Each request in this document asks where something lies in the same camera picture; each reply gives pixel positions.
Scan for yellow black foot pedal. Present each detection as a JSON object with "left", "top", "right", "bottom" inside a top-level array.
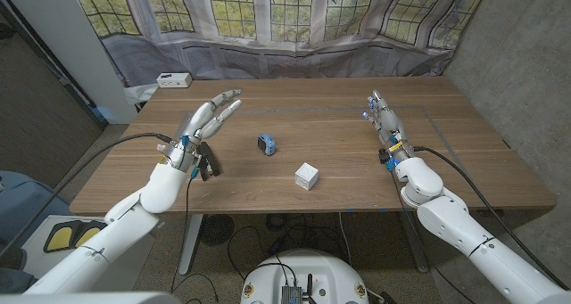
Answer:
[
  {"left": 70, "top": 220, "right": 108, "bottom": 251},
  {"left": 43, "top": 220, "right": 84, "bottom": 254}
]

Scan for black round floor device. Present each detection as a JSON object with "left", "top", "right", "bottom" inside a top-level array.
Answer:
[{"left": 199, "top": 213, "right": 236, "bottom": 247}]

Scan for white floor cable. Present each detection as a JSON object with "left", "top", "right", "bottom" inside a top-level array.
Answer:
[{"left": 337, "top": 212, "right": 354, "bottom": 267}]

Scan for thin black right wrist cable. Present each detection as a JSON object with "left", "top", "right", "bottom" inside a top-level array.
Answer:
[{"left": 388, "top": 168, "right": 459, "bottom": 304}]

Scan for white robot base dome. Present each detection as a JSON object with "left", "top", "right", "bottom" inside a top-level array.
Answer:
[{"left": 239, "top": 249, "right": 370, "bottom": 304}]

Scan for black floor cable bundle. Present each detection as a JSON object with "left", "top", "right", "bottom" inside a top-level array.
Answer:
[{"left": 227, "top": 212, "right": 349, "bottom": 269}]

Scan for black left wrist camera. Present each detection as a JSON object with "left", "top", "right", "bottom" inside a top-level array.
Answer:
[{"left": 195, "top": 141, "right": 222, "bottom": 183}]

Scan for person leg in jeans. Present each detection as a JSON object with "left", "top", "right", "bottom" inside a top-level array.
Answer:
[{"left": 0, "top": 248, "right": 39, "bottom": 295}]

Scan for white number cube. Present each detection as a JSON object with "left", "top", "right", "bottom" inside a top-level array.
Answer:
[{"left": 294, "top": 161, "right": 320, "bottom": 192}]

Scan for grey electronics module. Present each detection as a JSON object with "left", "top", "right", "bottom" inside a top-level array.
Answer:
[{"left": 280, "top": 284, "right": 304, "bottom": 304}]

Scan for white power strip box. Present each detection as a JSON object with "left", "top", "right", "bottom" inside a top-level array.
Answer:
[{"left": 155, "top": 72, "right": 193, "bottom": 89}]

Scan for white pillar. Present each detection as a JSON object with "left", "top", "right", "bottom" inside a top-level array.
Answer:
[{"left": 0, "top": 0, "right": 137, "bottom": 125}]

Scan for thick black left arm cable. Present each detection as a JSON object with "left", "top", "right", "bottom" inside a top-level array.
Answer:
[{"left": 0, "top": 132, "right": 175, "bottom": 259}]

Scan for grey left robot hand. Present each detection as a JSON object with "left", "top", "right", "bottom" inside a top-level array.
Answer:
[{"left": 160, "top": 88, "right": 244, "bottom": 172}]

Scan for white robot torso edge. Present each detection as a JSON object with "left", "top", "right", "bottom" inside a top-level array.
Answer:
[{"left": 0, "top": 292, "right": 180, "bottom": 304}]

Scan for blue padded seat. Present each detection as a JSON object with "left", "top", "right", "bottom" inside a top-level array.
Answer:
[{"left": 0, "top": 169, "right": 72, "bottom": 245}]

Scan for blue toy camera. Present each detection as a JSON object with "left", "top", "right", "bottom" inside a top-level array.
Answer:
[{"left": 256, "top": 133, "right": 277, "bottom": 157}]

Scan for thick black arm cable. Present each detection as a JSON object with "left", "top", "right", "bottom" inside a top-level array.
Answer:
[
  {"left": 413, "top": 145, "right": 570, "bottom": 292},
  {"left": 0, "top": 132, "right": 175, "bottom": 259}
]

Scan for white table leg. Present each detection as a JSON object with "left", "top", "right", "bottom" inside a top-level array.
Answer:
[
  {"left": 178, "top": 213, "right": 204, "bottom": 276},
  {"left": 399, "top": 210, "right": 430, "bottom": 274}
]

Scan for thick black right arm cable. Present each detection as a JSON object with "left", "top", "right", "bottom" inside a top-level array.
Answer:
[{"left": 413, "top": 145, "right": 570, "bottom": 292}]

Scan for printed window backdrop cloth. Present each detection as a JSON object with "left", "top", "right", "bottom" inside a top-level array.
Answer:
[{"left": 69, "top": 0, "right": 492, "bottom": 105}]

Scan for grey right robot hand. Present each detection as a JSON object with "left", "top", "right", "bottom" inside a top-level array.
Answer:
[{"left": 362, "top": 89, "right": 415, "bottom": 163}]

